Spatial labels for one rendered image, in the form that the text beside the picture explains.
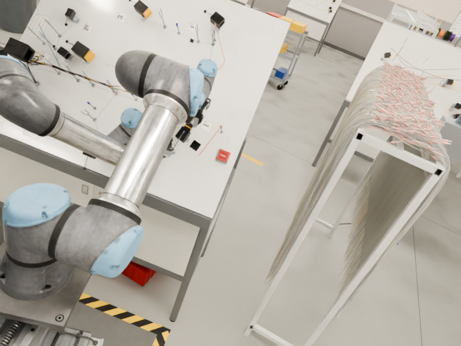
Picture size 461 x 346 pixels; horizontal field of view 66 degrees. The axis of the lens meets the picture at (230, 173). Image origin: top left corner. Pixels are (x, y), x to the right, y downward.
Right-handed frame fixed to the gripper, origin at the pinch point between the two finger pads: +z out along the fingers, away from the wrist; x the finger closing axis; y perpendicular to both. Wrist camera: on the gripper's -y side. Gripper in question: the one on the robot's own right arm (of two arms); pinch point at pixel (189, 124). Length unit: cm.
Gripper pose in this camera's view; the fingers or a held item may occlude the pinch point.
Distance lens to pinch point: 160.9
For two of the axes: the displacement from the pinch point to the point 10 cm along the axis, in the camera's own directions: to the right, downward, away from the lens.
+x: -8.2, -5.7, 0.7
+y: 5.2, -6.8, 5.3
